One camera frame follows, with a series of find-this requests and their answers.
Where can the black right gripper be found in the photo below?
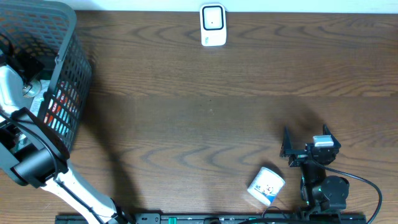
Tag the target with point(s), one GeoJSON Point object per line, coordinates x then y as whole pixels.
{"type": "Point", "coordinates": [299, 156]}

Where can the green lid white jar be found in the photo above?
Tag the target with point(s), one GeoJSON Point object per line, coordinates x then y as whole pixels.
{"type": "Point", "coordinates": [32, 89]}

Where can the white blue labelled jar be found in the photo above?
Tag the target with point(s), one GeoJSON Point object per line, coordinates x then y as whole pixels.
{"type": "Point", "coordinates": [266, 186]}

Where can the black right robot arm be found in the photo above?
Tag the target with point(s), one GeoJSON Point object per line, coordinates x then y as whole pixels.
{"type": "Point", "coordinates": [323, 193]}

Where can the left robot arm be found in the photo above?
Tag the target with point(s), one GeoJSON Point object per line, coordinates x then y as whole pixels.
{"type": "Point", "coordinates": [31, 154]}

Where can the white barcode scanner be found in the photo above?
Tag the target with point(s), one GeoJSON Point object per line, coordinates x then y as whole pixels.
{"type": "Point", "coordinates": [213, 25]}

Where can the grey plastic mesh basket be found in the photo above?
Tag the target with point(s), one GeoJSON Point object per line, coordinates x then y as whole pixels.
{"type": "Point", "coordinates": [41, 35]}

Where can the flat white red package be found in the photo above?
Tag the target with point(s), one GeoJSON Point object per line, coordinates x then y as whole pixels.
{"type": "Point", "coordinates": [61, 110]}

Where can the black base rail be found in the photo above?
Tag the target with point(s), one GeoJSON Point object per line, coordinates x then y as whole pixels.
{"type": "Point", "coordinates": [156, 218]}

